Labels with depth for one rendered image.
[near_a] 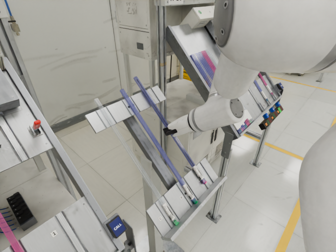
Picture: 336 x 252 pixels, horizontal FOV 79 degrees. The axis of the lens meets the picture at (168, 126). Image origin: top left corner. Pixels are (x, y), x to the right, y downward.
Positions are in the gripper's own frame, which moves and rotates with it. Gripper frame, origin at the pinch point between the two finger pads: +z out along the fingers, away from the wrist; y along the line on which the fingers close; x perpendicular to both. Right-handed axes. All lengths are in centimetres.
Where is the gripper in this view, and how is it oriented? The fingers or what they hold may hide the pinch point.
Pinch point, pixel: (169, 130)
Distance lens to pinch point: 82.0
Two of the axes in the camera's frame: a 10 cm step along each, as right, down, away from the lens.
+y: -6.7, 4.1, -6.2
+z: -5.9, 2.2, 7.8
